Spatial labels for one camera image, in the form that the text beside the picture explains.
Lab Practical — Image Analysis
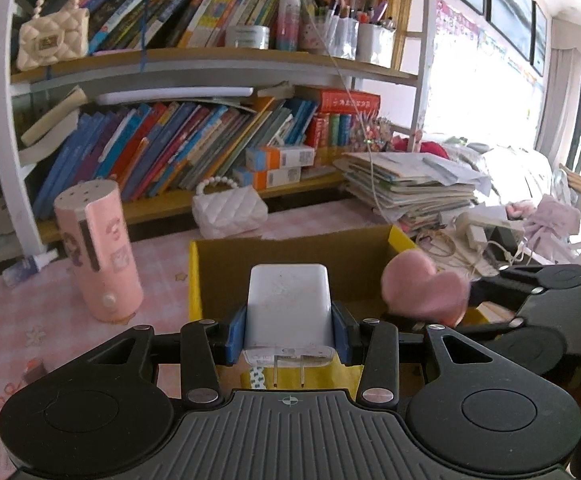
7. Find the patterned washi tape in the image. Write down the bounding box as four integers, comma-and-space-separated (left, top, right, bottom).
248, 364, 270, 392

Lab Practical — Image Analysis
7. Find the white frame wooden bookshelf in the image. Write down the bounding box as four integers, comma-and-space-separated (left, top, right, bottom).
0, 0, 433, 247

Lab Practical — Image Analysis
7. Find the row of upright books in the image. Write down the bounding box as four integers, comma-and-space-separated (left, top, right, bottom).
78, 0, 301, 56

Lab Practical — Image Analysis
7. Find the red dictionary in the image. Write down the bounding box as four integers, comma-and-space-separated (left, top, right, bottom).
314, 87, 382, 115

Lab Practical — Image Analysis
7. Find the orange and white box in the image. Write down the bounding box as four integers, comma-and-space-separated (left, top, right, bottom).
232, 166, 302, 192
244, 144, 317, 171

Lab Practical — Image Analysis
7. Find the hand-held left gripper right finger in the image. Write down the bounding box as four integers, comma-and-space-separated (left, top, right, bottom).
330, 301, 501, 405

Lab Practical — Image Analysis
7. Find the white charger plug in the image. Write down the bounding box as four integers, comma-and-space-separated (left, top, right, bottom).
240, 263, 337, 392

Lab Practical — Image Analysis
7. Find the pink cloth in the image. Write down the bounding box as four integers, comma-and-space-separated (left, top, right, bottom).
505, 194, 581, 243

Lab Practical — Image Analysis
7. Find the yellow cardboard box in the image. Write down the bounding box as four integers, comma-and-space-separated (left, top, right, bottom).
188, 225, 491, 396

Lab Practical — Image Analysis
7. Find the white power strip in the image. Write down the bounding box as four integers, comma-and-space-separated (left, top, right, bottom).
453, 207, 527, 263

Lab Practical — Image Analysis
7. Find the small brown eraser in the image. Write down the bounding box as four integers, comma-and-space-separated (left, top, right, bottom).
24, 357, 48, 385

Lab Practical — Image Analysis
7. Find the pink printed tablecloth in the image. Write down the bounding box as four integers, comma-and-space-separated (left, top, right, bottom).
0, 199, 396, 463

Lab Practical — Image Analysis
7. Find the small clear spray bottle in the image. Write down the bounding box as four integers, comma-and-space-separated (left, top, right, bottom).
2, 249, 60, 290

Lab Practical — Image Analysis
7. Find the clear pen holder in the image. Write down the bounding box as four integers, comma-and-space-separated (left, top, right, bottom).
299, 14, 360, 61

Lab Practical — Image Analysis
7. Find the row of leaning books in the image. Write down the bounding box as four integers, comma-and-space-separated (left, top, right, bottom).
33, 97, 321, 221

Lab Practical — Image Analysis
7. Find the pink cylindrical humidifier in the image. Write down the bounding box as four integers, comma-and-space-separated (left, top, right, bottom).
52, 179, 144, 324

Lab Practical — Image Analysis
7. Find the white pen holder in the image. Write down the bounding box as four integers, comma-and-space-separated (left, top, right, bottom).
357, 21, 397, 67

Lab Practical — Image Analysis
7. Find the white quilted handbag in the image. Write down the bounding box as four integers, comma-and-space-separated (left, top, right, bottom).
192, 176, 270, 240

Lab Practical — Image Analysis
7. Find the pink heart plush toy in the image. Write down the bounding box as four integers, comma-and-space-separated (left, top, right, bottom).
380, 252, 471, 326

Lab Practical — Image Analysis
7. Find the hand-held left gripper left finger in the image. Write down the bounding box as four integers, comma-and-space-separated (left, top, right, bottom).
88, 304, 250, 407

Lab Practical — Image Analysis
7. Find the cream quilted handbag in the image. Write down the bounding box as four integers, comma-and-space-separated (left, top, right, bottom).
17, 0, 91, 72

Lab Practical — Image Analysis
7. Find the pastel spray can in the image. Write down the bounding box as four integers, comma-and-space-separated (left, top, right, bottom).
276, 0, 302, 52

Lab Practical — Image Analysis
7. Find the stack of papers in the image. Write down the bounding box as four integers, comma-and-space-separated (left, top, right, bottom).
333, 151, 493, 228

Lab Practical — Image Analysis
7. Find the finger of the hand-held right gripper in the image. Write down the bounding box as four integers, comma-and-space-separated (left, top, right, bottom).
467, 264, 551, 307
384, 310, 528, 342

